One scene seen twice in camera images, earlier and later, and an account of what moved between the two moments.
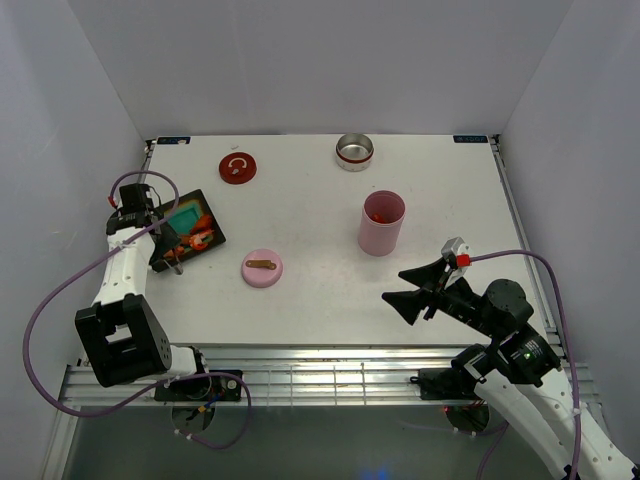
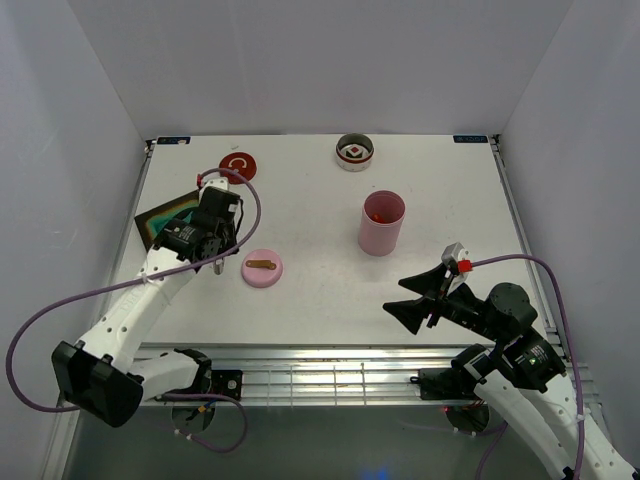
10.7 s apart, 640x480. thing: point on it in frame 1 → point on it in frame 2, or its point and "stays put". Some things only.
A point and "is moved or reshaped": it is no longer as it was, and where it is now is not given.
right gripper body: [458, 301] stays put
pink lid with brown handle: [262, 267] stays put
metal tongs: [178, 268] is moved or reshaped
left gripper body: [165, 242] → [229, 238]
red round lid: [237, 168] stays put
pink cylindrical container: [381, 220] stays put
